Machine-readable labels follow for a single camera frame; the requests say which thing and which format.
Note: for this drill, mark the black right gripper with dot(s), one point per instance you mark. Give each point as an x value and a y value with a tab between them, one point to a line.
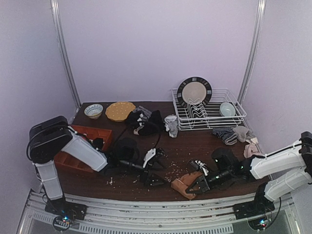
207	181

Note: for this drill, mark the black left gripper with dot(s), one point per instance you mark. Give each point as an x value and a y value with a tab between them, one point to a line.
148	171

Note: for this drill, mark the tan brown boxer underwear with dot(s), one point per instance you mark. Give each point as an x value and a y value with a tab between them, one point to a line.
181	184

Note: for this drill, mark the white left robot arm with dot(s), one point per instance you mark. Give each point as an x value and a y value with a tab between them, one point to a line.
49	138

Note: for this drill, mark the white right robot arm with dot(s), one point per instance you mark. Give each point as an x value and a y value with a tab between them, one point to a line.
295	161

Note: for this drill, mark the black underwear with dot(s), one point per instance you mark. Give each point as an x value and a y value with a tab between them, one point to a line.
155	124

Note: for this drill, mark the blue striped underwear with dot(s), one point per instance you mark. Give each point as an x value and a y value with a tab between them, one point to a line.
226	134

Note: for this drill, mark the grey white underwear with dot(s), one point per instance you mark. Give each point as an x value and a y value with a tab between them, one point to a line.
171	125

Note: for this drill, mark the pink beige underwear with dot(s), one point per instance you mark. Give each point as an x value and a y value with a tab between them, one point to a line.
251	148

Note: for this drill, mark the grey underwear pile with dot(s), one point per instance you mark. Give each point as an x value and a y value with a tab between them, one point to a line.
142	114

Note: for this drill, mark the grey cloth by rack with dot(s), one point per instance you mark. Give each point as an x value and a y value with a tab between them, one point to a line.
243	133

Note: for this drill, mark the black rolled cloth in box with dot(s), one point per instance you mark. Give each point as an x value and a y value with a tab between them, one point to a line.
98	142

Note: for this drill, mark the yellow dotted plate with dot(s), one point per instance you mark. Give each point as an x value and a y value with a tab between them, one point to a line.
119	111

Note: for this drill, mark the light green bowl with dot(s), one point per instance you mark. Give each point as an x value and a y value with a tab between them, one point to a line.
226	109

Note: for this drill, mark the blue patterned bowl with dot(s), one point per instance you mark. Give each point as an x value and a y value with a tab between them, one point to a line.
93	111

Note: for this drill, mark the black rimmed beige plate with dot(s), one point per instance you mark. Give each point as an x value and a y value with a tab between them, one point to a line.
194	91

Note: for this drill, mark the brown wooden organizer box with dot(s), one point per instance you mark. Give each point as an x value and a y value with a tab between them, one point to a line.
81	156

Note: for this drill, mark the metal front rail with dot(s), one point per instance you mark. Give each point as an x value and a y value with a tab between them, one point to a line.
105	216

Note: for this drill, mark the white wire dish rack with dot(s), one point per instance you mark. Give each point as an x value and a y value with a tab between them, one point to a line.
208	116

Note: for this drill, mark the right metal corner post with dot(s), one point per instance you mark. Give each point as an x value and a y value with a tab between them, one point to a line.
253	50

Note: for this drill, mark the metal corner post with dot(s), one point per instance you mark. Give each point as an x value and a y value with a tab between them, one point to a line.
253	50
63	52

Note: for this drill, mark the left metal corner post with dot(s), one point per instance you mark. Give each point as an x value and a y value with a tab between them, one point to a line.
63	52

